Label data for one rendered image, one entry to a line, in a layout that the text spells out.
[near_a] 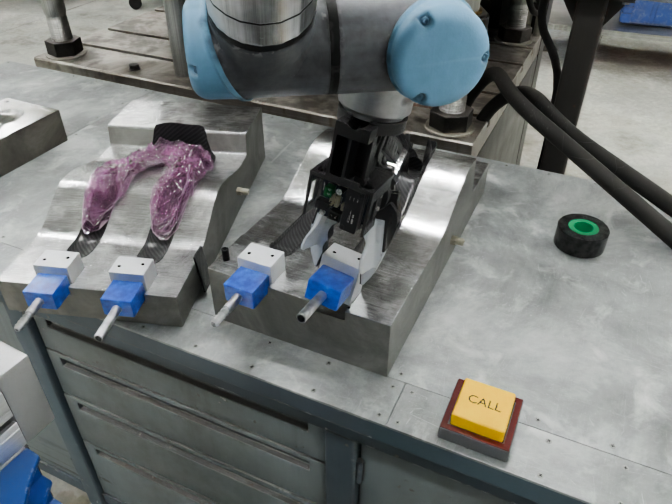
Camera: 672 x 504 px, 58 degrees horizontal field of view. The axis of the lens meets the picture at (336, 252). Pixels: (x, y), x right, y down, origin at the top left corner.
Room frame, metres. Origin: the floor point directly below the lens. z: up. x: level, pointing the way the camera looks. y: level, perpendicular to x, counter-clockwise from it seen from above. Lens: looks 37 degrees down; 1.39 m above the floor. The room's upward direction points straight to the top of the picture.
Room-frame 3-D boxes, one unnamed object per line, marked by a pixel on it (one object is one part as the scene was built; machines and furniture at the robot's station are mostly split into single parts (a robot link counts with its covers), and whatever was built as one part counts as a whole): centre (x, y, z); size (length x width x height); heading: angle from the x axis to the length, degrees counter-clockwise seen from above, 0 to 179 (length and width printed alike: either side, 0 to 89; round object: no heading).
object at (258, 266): (0.58, 0.12, 0.89); 0.13 x 0.05 x 0.05; 155
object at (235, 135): (0.88, 0.31, 0.86); 0.50 x 0.26 x 0.11; 172
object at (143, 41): (1.85, 0.11, 0.76); 1.30 x 0.84 x 0.07; 65
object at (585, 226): (0.81, -0.40, 0.82); 0.08 x 0.08 x 0.04
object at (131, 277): (0.60, 0.28, 0.86); 0.13 x 0.05 x 0.05; 172
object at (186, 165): (0.87, 0.30, 0.90); 0.26 x 0.18 x 0.08; 172
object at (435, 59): (0.48, -0.05, 1.24); 0.11 x 0.11 x 0.08; 8
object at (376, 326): (0.80, -0.05, 0.87); 0.50 x 0.26 x 0.14; 155
